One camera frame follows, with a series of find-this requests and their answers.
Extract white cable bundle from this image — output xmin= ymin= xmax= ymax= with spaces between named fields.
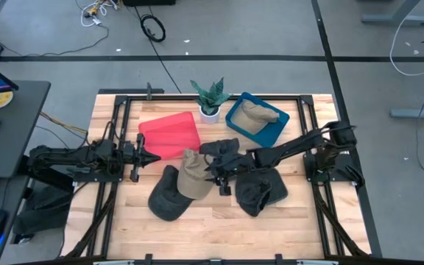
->
xmin=80 ymin=0 xmax=119 ymax=28

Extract snake plant in white pot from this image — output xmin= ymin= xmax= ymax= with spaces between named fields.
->
xmin=189 ymin=77 xmax=232 ymax=125

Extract black box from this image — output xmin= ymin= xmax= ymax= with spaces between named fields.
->
xmin=122 ymin=0 xmax=177 ymax=7

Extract dark grey baseball cap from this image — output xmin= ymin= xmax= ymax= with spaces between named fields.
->
xmin=199 ymin=138 xmax=241 ymax=158
xmin=147 ymin=164 xmax=198 ymax=222
xmin=234 ymin=169 xmax=289 ymax=218

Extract black bag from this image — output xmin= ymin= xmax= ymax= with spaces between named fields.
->
xmin=13 ymin=183 xmax=74 ymax=236

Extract beige baseball cap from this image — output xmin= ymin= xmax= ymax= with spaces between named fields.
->
xmin=177 ymin=148 xmax=216 ymax=200
xmin=230 ymin=99 xmax=281 ymax=135

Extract blue plastic bin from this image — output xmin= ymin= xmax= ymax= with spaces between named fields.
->
xmin=225 ymin=91 xmax=291 ymax=149

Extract white floor cable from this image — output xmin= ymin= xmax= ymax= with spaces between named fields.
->
xmin=389 ymin=10 xmax=424 ymax=77

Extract pink-red plastic bin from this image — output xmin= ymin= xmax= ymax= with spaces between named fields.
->
xmin=138 ymin=111 xmax=202 ymax=161

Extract black desk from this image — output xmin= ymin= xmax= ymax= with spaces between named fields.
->
xmin=0 ymin=80 xmax=52 ymax=178

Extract grey desk leg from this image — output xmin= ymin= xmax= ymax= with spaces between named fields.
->
xmin=361 ymin=0 xmax=424 ymax=27
xmin=389 ymin=101 xmax=424 ymax=121

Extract long black floor cable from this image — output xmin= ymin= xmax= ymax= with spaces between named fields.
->
xmin=133 ymin=5 xmax=183 ymax=93

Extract coiled black cable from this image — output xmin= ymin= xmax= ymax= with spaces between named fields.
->
xmin=139 ymin=13 xmax=167 ymax=43

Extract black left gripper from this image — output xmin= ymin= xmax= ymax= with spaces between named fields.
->
xmin=121 ymin=132 xmax=161 ymax=183

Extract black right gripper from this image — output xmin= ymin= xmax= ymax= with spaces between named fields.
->
xmin=205 ymin=152 xmax=258 ymax=197

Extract black aluminium table frame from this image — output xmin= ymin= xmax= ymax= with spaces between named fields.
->
xmin=60 ymin=87 xmax=382 ymax=265

